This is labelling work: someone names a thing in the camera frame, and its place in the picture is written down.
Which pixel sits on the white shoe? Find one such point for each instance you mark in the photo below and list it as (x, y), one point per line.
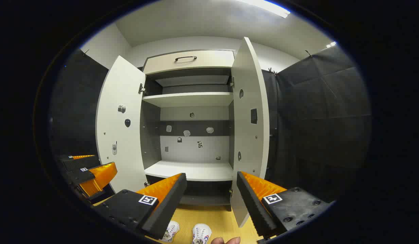
(171, 230)
(201, 233)

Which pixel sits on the white shoe cabinet door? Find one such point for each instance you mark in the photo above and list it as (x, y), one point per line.
(250, 135)
(119, 128)

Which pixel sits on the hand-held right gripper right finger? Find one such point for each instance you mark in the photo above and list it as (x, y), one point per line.
(251, 203)

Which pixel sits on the white cabinet shelf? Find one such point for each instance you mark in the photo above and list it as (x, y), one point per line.
(192, 169)
(189, 99)

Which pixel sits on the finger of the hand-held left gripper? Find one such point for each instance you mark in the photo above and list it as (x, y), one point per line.
(77, 163)
(78, 177)

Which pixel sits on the white cabinet drawer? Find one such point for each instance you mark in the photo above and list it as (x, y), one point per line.
(209, 62)

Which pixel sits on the metal door hinge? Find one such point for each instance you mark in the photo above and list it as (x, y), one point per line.
(232, 83)
(141, 88)

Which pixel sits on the black backdrop cloth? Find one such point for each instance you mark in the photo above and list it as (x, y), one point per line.
(324, 118)

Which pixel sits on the ceiling light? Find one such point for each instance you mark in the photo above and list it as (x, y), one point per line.
(267, 7)
(331, 44)

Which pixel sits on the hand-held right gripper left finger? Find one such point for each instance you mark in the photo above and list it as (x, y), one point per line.
(168, 203)

